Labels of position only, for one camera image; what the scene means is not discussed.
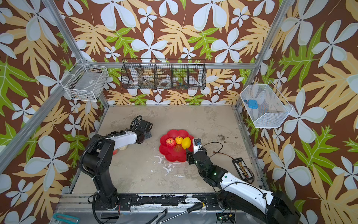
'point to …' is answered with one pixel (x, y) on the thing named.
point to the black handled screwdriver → (189, 210)
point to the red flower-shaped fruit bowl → (171, 153)
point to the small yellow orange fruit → (178, 140)
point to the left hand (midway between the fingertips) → (142, 132)
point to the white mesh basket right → (266, 106)
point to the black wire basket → (164, 73)
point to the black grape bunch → (115, 132)
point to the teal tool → (65, 219)
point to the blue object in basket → (252, 104)
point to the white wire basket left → (86, 81)
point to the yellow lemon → (186, 142)
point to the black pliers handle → (160, 216)
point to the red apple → (170, 142)
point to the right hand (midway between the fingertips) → (189, 148)
